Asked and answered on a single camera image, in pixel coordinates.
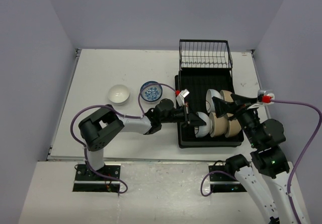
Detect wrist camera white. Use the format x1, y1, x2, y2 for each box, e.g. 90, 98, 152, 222
175, 89, 190, 107
248, 90, 275, 109

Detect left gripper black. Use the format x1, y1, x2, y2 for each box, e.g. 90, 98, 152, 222
160, 102, 205, 127

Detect black drain tray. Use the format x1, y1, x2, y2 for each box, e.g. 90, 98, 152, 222
175, 68, 244, 148

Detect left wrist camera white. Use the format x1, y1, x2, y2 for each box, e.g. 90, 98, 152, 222
175, 89, 190, 107

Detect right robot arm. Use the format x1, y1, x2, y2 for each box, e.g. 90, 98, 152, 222
212, 91, 308, 223

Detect black wire dish rack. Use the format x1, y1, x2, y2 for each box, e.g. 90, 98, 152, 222
179, 39, 232, 70

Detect beige bowl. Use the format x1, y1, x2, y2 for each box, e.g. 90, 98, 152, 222
220, 90, 233, 103
209, 112, 227, 137
225, 113, 242, 138

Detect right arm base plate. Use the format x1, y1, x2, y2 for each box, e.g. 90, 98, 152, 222
209, 173, 246, 193

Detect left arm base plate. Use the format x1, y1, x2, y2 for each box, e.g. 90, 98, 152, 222
72, 164, 121, 192

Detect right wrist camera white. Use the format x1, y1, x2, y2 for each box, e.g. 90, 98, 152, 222
248, 90, 275, 109

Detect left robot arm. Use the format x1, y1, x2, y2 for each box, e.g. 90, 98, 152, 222
78, 99, 206, 180

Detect white bowl blue flowers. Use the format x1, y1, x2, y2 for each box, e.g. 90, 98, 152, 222
140, 81, 164, 102

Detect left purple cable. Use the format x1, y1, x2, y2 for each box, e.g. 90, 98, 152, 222
70, 83, 181, 193

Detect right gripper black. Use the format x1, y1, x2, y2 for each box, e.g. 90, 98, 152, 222
211, 93, 260, 146

